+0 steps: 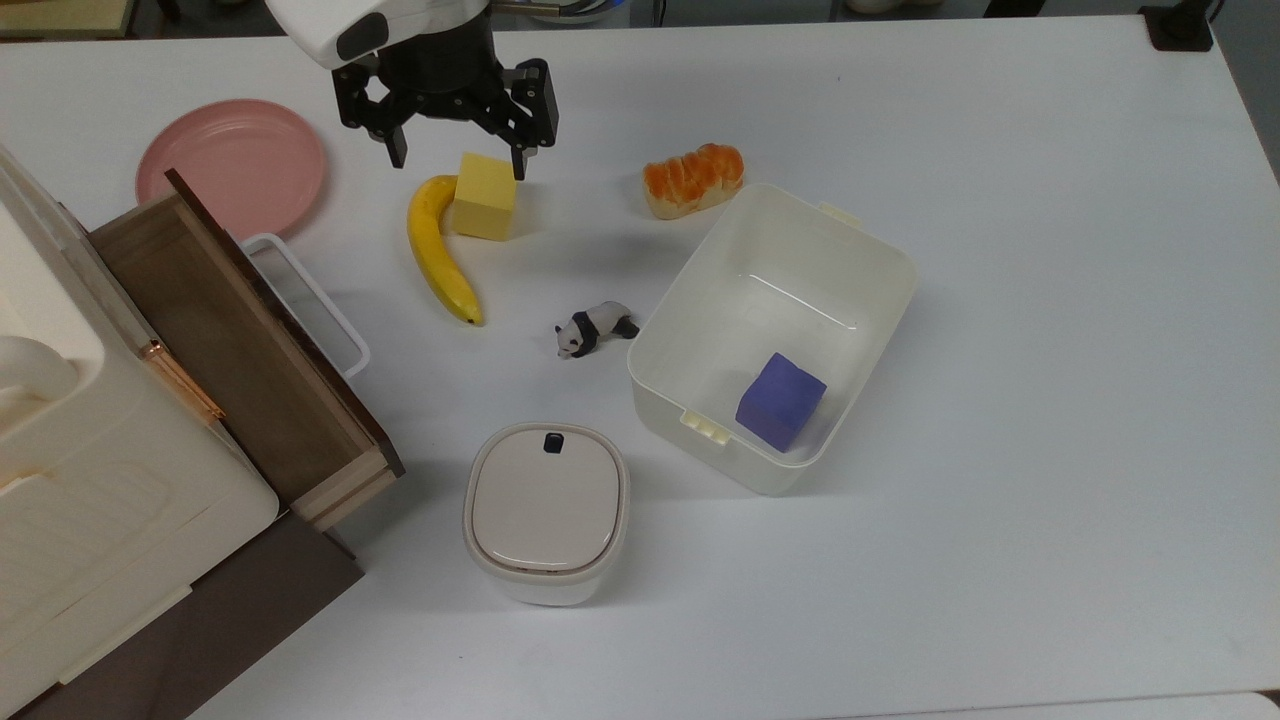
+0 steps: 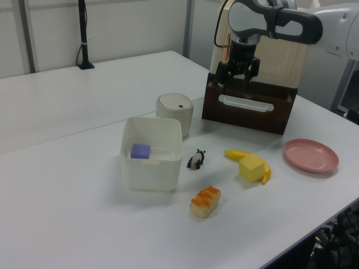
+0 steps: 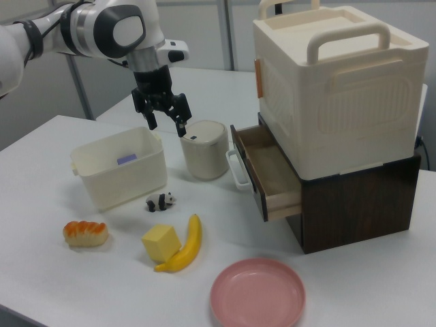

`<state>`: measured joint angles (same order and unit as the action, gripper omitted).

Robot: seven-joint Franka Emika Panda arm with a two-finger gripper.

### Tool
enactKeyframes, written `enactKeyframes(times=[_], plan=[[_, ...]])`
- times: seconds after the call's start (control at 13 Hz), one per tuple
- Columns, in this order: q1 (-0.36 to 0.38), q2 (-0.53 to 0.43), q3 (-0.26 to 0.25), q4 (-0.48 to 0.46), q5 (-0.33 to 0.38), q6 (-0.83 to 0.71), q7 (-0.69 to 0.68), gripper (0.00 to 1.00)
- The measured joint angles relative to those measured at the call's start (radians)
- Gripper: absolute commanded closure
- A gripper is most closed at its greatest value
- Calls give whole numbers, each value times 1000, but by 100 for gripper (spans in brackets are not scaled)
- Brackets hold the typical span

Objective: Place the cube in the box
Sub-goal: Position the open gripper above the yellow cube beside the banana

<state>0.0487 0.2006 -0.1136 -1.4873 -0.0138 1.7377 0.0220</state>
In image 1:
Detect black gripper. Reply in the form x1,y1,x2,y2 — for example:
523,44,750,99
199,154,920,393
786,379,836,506
332,18,559,182

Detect yellow foam cube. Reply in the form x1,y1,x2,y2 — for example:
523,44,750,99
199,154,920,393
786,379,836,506
451,152,519,243

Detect open white plastic box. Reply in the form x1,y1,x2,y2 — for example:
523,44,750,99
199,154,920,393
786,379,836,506
627,182,919,497

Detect purple foam cube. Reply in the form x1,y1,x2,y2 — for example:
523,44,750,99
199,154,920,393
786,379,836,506
735,352,828,453

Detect yellow banana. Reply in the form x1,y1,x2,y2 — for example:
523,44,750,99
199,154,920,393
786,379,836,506
406,175,485,327

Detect pink round plate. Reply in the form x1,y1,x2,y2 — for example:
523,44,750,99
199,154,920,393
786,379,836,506
136,98,328,241

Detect orange glazed bread loaf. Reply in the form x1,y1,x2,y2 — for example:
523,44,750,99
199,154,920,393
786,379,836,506
643,143,746,221

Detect small panda figurine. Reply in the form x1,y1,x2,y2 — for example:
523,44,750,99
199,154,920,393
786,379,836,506
555,301,641,360

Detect open wooden drawer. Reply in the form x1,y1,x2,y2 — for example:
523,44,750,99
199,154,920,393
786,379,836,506
88,168,406,532

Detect yellow wooden board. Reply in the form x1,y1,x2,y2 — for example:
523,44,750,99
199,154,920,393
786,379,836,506
0,0,139,41

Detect white container with beige lid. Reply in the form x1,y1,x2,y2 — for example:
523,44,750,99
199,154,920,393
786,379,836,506
462,422,631,607

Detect cream storage cabinet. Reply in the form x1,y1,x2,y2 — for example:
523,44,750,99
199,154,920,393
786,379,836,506
0,145,281,717

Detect dark brown cabinet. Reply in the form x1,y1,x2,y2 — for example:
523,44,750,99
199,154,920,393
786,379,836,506
8,508,366,720

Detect black table clamp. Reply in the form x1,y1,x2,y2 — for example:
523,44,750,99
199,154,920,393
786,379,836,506
1139,0,1226,53

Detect white plastic handle frame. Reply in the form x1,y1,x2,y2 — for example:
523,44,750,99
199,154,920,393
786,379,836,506
240,233,372,380

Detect copper drawer handle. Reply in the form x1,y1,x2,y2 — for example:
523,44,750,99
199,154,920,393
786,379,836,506
139,339,226,424

